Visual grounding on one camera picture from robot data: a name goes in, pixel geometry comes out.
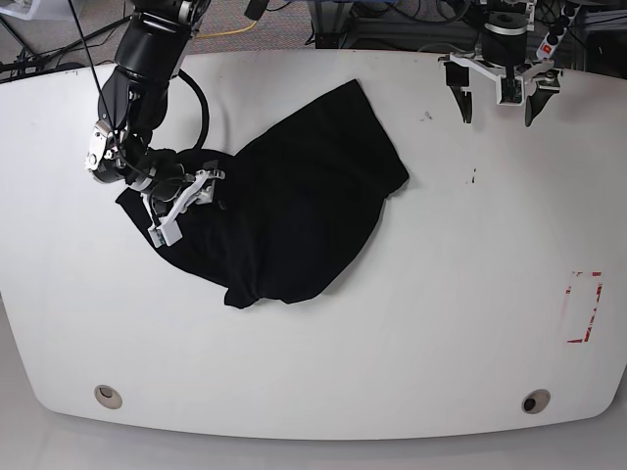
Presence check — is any white power strip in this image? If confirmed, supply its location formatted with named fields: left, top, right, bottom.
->
left=536, top=1, right=581, bottom=61

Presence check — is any black T-shirt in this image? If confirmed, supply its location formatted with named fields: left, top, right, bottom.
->
left=115, top=79, right=410, bottom=310

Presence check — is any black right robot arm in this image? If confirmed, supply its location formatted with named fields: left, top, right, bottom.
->
left=86, top=1, right=224, bottom=226

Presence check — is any red tape marking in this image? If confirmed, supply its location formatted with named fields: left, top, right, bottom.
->
left=560, top=271, right=603, bottom=345

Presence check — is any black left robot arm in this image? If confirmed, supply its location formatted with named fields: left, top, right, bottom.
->
left=439, top=1, right=562, bottom=126

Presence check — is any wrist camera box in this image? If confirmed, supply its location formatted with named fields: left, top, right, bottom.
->
left=496, top=76, right=525, bottom=106
left=148, top=222, right=182, bottom=248

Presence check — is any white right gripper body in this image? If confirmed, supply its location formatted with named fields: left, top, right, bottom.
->
left=143, top=168, right=225, bottom=230

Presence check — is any yellow cable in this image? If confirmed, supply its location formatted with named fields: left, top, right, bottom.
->
left=198, top=18, right=259, bottom=40

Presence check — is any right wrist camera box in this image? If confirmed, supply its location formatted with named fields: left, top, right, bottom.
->
left=148, top=222, right=182, bottom=248

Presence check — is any left table grommet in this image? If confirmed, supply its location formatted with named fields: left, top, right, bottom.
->
left=94, top=385, right=122, bottom=409

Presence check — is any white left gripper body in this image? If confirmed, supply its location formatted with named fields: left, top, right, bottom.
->
left=438, top=53, right=563, bottom=96

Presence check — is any right table grommet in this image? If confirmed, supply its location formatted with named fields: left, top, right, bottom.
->
left=521, top=389, right=552, bottom=414

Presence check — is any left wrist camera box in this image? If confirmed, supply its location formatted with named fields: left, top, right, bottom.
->
left=496, top=76, right=525, bottom=106

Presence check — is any table grommet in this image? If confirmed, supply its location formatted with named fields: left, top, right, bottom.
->
left=521, top=389, right=552, bottom=414
left=94, top=385, right=122, bottom=409

